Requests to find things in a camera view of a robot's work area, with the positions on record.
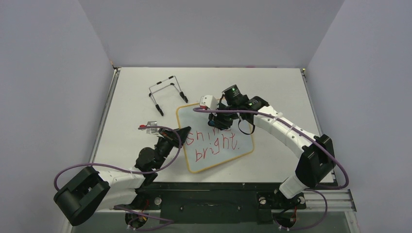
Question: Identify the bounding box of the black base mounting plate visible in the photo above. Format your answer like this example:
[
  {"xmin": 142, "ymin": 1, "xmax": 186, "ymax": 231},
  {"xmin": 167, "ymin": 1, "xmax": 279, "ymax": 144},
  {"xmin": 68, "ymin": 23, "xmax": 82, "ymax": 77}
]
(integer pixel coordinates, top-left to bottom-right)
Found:
[{"xmin": 122, "ymin": 182, "xmax": 307, "ymax": 224}]

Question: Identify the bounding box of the blue black whiteboard eraser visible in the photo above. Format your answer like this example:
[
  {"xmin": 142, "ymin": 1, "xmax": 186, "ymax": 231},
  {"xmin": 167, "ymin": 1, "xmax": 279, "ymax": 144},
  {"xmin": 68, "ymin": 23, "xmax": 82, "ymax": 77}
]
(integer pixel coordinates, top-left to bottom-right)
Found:
[{"xmin": 207, "ymin": 120, "xmax": 216, "ymax": 127}]

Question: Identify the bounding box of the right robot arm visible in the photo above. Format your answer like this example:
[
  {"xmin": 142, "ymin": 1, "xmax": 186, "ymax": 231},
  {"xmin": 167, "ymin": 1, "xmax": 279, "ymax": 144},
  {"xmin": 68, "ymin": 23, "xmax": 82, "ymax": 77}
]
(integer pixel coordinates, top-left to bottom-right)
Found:
[{"xmin": 199, "ymin": 85, "xmax": 336, "ymax": 207}]

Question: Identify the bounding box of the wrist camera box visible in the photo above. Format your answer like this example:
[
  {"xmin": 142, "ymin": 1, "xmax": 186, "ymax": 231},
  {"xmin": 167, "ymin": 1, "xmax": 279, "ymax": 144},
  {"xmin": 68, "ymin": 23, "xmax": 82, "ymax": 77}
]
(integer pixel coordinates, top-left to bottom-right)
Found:
[
  {"xmin": 138, "ymin": 121, "xmax": 158, "ymax": 134},
  {"xmin": 199, "ymin": 95, "xmax": 219, "ymax": 110}
]

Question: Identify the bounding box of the aluminium frame rail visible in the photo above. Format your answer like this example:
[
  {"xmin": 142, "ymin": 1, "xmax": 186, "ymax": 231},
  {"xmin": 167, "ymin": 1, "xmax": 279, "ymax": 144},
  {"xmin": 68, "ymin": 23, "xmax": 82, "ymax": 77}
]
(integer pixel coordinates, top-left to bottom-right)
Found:
[{"xmin": 96, "ymin": 188, "xmax": 355, "ymax": 214}]

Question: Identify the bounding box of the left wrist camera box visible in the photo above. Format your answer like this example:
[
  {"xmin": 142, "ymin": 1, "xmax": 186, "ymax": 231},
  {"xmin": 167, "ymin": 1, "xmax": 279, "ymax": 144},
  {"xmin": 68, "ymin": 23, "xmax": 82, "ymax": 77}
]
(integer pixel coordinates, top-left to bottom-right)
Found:
[{"xmin": 138, "ymin": 121, "xmax": 158, "ymax": 134}]

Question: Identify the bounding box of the black wire easel stand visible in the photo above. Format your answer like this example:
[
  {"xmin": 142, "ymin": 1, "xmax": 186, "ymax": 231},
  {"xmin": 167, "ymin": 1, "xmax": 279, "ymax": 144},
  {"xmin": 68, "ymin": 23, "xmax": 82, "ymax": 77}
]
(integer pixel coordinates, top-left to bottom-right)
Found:
[{"xmin": 148, "ymin": 75, "xmax": 189, "ymax": 117}]

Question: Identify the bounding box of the yellow framed whiteboard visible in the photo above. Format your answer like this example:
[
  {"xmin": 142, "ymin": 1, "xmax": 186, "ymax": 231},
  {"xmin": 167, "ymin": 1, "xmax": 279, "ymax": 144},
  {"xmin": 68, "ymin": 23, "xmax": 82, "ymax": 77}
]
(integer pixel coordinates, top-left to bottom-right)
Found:
[{"xmin": 176, "ymin": 103, "xmax": 255, "ymax": 173}]

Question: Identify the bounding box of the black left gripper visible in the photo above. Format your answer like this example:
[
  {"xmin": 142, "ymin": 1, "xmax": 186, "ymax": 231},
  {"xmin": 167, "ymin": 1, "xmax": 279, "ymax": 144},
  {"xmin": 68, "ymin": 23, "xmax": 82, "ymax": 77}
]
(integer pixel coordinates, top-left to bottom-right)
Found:
[{"xmin": 154, "ymin": 126, "xmax": 191, "ymax": 170}]

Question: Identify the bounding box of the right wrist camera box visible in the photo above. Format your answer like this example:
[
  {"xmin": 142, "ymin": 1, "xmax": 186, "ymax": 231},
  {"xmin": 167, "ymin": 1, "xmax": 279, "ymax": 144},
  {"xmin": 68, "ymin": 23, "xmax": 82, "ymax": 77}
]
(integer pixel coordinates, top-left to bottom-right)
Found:
[{"xmin": 199, "ymin": 95, "xmax": 219, "ymax": 110}]

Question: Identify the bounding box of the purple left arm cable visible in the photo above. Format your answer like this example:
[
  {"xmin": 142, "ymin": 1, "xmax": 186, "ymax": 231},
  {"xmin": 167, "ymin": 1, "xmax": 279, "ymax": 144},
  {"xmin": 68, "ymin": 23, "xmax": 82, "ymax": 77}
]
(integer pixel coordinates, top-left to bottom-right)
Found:
[{"xmin": 53, "ymin": 125, "xmax": 183, "ymax": 232}]

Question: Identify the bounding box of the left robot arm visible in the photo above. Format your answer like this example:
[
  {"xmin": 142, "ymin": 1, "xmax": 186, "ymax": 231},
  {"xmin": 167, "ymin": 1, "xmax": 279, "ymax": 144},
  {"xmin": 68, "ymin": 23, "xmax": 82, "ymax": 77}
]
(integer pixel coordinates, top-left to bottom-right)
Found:
[{"xmin": 53, "ymin": 122, "xmax": 191, "ymax": 226}]

